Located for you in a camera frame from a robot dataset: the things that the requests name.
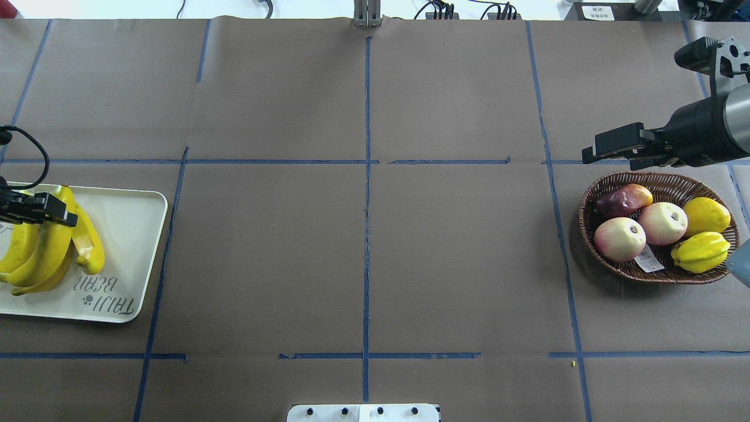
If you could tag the yellow star fruit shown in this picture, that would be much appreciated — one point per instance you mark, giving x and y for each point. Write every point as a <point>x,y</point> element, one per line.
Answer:
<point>701,252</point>

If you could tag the brown wicker basket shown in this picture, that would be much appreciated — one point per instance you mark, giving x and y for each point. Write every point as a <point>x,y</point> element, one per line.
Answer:
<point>667,187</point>

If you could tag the yellow banana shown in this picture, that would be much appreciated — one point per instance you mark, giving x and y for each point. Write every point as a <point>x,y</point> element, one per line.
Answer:
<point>87,243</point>
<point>52,247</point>
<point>49,282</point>
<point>24,239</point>

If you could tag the pale pink apple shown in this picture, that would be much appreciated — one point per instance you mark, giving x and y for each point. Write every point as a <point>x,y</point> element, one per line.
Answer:
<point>619,239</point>

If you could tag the yellow lemon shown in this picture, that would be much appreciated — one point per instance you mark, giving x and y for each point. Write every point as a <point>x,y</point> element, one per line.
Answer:
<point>706,215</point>

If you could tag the white paper label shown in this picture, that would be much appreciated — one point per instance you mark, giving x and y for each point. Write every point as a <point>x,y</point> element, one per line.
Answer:
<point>647,261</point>

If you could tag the orange yellow mango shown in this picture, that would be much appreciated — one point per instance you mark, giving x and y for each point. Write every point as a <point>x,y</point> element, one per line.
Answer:
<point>623,202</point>

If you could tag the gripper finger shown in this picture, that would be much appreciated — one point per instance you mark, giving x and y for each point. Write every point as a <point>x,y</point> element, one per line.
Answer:
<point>59,215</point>
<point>13,199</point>

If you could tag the white bear tray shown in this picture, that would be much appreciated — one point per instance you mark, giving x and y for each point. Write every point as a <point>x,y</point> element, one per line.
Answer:
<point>129,223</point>

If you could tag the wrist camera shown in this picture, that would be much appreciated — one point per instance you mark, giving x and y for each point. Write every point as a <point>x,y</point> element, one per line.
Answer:
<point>724,62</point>

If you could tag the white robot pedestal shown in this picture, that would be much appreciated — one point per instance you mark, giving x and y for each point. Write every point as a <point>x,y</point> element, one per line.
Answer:
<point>366,412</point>

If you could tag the metal cup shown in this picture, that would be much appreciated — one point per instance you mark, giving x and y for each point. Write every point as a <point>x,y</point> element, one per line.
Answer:
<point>646,7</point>

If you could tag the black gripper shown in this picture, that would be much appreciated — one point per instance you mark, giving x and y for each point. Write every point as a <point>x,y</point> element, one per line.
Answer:
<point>697,132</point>

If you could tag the aluminium frame post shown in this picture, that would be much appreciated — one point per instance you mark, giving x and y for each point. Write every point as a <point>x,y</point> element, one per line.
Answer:
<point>367,13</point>

